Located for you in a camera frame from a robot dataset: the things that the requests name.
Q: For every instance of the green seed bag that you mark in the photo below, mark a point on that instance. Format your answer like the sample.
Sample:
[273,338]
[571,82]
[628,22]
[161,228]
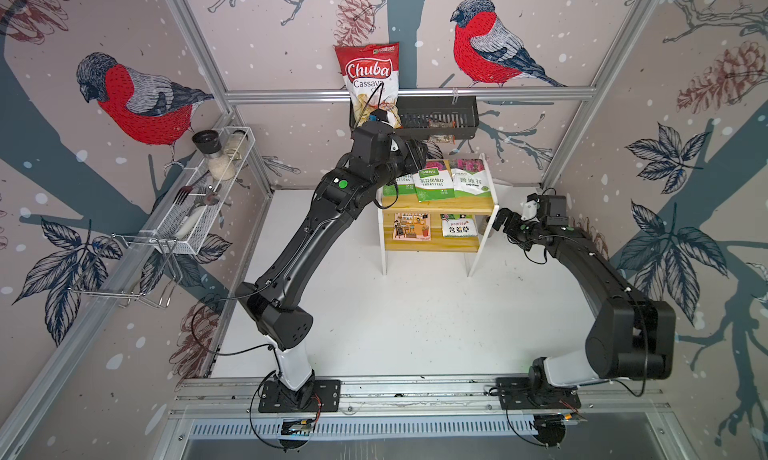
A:
[434,182]
[403,186]

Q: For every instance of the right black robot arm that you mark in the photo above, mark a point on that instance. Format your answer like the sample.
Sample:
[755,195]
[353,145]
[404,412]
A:
[632,336]

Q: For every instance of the black wall basket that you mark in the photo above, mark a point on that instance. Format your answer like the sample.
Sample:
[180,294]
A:
[424,117]

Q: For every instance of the fork in wire rack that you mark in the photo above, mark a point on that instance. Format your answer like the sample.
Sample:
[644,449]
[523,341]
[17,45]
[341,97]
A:
[184,192]

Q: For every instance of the black lid grinder bottle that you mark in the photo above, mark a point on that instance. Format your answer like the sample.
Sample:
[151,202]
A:
[220,166]

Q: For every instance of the white wire wall rack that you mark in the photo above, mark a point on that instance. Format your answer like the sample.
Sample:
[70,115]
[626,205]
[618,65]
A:
[196,203]

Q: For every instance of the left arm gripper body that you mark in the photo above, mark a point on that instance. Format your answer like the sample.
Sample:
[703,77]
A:
[404,160]

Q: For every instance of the white seed packet lower shelf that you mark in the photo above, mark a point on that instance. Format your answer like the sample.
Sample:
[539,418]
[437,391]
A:
[458,226]

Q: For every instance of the picture seed packet lower shelf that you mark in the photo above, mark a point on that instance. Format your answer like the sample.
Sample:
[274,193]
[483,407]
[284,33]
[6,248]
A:
[412,227]

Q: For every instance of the red Chuba cassava chips bag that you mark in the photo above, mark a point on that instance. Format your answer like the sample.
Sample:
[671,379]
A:
[371,76]

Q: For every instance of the wooden two-tier shelf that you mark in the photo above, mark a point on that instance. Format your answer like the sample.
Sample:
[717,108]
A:
[470,248]

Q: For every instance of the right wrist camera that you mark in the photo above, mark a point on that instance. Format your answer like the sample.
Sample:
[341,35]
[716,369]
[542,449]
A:
[530,211]

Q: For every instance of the white mimosa seed bag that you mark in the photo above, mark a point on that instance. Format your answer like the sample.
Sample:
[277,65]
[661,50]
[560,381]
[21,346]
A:
[470,178]

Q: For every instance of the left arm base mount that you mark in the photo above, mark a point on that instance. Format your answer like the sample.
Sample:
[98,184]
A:
[315,395]

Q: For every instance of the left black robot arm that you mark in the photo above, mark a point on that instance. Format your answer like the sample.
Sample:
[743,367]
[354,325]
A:
[378,158]

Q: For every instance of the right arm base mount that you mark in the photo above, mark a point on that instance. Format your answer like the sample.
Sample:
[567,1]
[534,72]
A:
[533,392]

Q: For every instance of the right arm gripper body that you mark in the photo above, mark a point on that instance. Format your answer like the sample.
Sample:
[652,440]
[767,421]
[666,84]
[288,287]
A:
[522,233]

